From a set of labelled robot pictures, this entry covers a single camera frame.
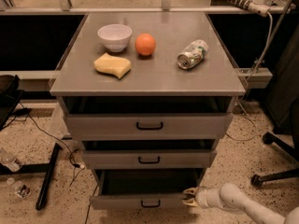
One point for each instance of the grey drawer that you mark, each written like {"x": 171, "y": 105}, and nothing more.
{"x": 88, "y": 127}
{"x": 143, "y": 188}
{"x": 149, "y": 159}

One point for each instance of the small wrapper litter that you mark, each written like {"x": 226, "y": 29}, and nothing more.
{"x": 22, "y": 191}

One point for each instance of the grey bottom drawer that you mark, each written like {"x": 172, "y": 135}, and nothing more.
{"x": 143, "y": 188}

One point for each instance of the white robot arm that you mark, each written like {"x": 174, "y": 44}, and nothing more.
{"x": 230, "y": 198}

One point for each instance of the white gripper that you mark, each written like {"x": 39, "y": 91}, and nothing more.
{"x": 201, "y": 197}

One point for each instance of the grey drawer cabinet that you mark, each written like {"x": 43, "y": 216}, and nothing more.
{"x": 154, "y": 85}

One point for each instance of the yellow sponge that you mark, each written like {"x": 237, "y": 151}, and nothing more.
{"x": 112, "y": 65}

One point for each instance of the white power strip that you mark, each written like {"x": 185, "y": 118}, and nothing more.
{"x": 254, "y": 6}

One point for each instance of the grey top drawer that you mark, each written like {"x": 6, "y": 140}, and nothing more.
{"x": 88, "y": 127}

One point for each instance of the orange fruit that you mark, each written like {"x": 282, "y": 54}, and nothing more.
{"x": 145, "y": 44}

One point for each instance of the grey middle drawer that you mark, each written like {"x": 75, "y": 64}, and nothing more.
{"x": 149, "y": 159}

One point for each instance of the crushed soda can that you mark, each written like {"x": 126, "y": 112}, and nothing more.
{"x": 193, "y": 54}

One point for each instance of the clear plastic bottle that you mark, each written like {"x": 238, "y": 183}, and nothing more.
{"x": 10, "y": 161}

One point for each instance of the black floor stand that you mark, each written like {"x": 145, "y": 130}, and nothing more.
{"x": 47, "y": 170}

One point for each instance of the white bowl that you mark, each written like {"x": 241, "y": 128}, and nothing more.
{"x": 115, "y": 37}

